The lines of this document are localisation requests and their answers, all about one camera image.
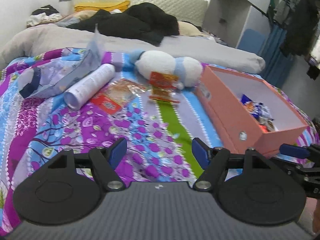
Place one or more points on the yellow blanket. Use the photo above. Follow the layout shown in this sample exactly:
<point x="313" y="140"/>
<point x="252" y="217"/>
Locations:
<point x="100" y="5"/>

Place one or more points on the blue snack packet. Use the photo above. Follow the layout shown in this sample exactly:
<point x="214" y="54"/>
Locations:
<point x="252" y="105"/>

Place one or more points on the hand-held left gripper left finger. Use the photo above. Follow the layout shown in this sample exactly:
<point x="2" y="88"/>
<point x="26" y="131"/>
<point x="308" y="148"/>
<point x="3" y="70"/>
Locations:
<point x="118" y="152"/>

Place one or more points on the white cabinet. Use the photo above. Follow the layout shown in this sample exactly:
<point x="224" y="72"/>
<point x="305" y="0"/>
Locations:
<point x="232" y="5"/>

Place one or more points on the blue curtain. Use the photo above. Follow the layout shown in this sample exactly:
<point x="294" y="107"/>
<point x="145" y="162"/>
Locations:
<point x="275" y="55"/>

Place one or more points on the white spray can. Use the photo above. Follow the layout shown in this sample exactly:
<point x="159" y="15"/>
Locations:
<point x="87" y="85"/>

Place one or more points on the grey duvet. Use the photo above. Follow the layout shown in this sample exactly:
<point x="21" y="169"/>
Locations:
<point x="212" y="50"/>

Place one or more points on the cream quilted headboard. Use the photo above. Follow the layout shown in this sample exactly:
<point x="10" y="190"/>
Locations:
<point x="162" y="0"/>

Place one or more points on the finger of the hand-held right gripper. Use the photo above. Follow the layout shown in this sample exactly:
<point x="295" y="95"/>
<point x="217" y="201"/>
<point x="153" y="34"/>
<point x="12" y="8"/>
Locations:
<point x="292" y="150"/>

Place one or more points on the orange snack packet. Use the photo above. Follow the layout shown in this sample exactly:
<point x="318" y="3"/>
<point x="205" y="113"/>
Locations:
<point x="263" y="128"/>

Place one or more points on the beige and blue blanket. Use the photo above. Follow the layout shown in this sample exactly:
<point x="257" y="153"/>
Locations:
<point x="75" y="17"/>

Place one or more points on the black hanging coat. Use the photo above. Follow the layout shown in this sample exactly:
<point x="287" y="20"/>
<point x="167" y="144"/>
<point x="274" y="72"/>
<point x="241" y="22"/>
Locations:
<point x="302" y="22"/>

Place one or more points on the beige pillow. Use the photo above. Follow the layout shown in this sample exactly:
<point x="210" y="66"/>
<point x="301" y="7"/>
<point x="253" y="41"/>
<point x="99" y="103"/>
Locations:
<point x="187" y="28"/>

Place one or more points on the pink cardboard box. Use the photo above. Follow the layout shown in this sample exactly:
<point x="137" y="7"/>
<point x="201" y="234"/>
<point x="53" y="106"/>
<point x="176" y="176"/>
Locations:
<point x="225" y="110"/>

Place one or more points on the clear plastic zip bag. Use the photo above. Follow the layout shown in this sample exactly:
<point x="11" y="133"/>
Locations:
<point x="62" y="72"/>

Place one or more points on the black jacket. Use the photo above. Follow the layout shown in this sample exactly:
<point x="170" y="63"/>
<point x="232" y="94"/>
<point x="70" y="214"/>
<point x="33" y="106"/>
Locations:
<point x="140" y="22"/>

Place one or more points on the wall socket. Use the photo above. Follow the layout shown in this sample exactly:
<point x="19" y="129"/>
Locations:
<point x="221" y="20"/>

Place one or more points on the pile of clothes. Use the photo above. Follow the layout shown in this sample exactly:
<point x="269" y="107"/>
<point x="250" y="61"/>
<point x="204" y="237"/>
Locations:
<point x="42" y="17"/>

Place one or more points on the grey hanging jacket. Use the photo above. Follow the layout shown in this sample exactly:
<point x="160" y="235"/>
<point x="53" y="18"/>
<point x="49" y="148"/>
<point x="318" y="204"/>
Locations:
<point x="285" y="7"/>

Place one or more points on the red and yellow snack packet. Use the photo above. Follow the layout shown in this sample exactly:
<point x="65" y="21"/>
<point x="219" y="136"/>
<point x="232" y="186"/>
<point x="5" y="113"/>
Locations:
<point x="162" y="81"/>

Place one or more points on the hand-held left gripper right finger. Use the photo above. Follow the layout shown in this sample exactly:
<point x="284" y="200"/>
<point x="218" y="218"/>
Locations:
<point x="200" y="152"/>

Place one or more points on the clear dried fish packet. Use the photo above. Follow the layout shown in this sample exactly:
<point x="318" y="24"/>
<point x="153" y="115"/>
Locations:
<point x="117" y="92"/>

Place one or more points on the white and blue plush toy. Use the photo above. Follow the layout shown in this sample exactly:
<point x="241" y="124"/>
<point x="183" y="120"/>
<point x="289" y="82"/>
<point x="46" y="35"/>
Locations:
<point x="160" y="62"/>

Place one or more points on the clear packet with red strip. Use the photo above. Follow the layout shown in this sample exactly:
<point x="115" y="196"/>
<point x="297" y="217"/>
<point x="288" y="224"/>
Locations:
<point x="162" y="96"/>

